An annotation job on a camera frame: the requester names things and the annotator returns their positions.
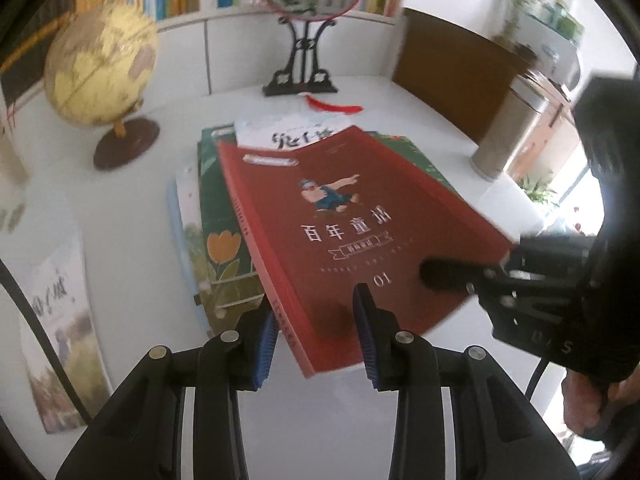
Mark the red hardcover book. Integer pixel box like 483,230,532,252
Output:
217,127,512,377

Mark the rabbit cover picture book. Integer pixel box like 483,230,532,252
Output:
234,112,352,151

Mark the stack of sorted books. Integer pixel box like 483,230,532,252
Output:
20,233,112,434

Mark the person's right hand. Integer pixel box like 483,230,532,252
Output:
561,367,639,437

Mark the green landscape picture book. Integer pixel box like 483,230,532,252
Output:
166,123,464,337

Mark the silver trash bin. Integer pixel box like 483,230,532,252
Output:
470,76,549,181

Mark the red tassel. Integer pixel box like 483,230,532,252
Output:
302,93,363,115

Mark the brown chair back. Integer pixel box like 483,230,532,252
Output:
393,9,533,143

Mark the embroidered round fan on stand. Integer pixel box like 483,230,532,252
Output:
262,0,360,96

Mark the white bookshelf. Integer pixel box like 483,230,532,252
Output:
0,0,409,126

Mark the yellow desk globe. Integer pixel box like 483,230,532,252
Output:
43,3,160,171

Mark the black book set on shelf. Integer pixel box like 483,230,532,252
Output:
1,2,75,105

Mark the black cable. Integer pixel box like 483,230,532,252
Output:
0,259,97,426

